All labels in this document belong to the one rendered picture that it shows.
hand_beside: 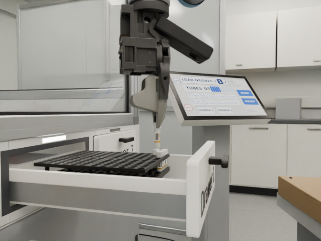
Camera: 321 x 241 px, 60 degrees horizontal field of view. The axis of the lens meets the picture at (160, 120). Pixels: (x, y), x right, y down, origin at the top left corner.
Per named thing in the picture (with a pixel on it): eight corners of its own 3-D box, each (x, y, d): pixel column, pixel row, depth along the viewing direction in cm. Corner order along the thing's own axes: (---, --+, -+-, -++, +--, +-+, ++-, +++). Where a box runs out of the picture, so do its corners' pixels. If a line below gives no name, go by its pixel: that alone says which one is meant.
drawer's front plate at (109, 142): (135, 158, 106) (135, 129, 105) (99, 175, 78) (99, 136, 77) (131, 158, 106) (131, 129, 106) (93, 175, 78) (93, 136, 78)
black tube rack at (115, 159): (169, 181, 64) (169, 153, 64) (144, 207, 47) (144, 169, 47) (83, 175, 70) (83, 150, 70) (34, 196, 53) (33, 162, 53)
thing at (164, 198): (206, 180, 66) (206, 155, 65) (187, 223, 41) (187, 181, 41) (59, 171, 76) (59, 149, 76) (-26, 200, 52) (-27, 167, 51)
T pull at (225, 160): (229, 161, 55) (229, 154, 55) (228, 169, 48) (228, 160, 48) (210, 160, 56) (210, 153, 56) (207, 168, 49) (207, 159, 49)
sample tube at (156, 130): (154, 147, 50) (154, 122, 50) (153, 147, 51) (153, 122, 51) (161, 147, 50) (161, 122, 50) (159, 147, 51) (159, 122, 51)
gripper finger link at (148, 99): (131, 128, 49) (131, 75, 49) (164, 127, 50) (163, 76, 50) (133, 128, 46) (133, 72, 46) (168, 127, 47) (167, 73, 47)
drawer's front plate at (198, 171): (214, 186, 67) (215, 140, 66) (198, 239, 39) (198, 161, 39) (207, 185, 67) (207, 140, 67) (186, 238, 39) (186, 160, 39)
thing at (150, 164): (169, 156, 64) (169, 154, 64) (144, 172, 47) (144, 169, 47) (161, 156, 64) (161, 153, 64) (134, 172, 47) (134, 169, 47)
